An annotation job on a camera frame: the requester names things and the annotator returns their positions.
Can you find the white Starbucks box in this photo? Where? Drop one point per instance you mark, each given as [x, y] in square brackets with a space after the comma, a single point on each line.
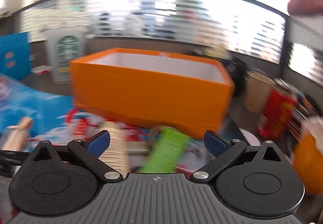
[63, 45]

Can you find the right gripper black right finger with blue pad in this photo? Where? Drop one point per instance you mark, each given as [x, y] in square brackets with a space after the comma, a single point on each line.
[225, 152]

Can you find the beige cosmetic tube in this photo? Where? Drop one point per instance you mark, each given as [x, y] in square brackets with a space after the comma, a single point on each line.
[116, 155]

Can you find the silver gold cosmetic tube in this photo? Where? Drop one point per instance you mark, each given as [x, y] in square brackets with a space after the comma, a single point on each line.
[15, 136]

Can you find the green cosmetic tube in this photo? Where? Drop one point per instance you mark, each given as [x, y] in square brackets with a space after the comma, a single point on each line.
[166, 151]

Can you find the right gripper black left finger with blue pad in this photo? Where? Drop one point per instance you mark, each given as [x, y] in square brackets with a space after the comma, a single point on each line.
[87, 154]

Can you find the red drink can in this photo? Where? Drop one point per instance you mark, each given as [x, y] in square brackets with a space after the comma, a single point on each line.
[277, 111]

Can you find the blue printed plastic bag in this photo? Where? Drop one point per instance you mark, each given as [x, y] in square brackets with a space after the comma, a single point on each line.
[53, 117]

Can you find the orange cardboard box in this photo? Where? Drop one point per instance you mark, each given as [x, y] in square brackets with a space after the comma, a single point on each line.
[147, 88]

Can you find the blue folder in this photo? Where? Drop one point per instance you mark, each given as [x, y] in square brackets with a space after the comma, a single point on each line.
[15, 56]

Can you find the brown paper cup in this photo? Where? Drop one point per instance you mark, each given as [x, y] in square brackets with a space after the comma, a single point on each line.
[258, 87]

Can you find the orange round object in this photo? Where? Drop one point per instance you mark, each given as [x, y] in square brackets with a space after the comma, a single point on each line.
[308, 165]

